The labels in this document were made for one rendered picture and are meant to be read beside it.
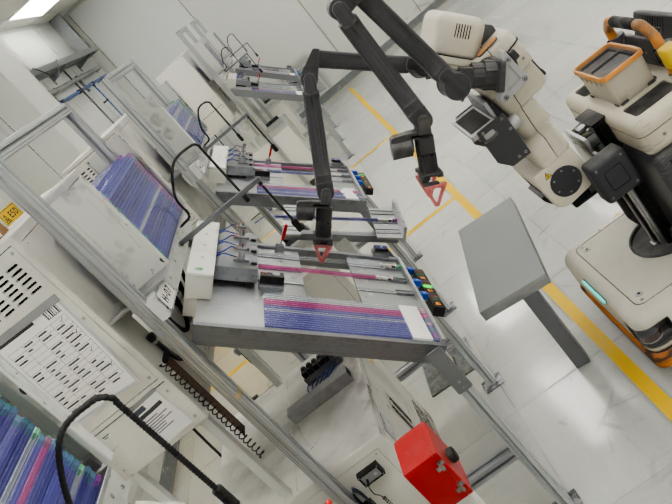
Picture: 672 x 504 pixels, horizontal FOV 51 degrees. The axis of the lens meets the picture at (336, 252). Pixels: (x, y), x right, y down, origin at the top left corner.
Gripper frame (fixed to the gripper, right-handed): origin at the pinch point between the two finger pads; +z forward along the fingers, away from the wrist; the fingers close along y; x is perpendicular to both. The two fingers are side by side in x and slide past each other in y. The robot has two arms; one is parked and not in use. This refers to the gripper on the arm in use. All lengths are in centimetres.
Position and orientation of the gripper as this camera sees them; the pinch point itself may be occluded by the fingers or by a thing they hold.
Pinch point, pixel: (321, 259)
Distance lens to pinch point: 251.4
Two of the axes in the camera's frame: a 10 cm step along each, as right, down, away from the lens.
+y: 1.1, 3.3, -9.4
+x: 9.9, 0.2, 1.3
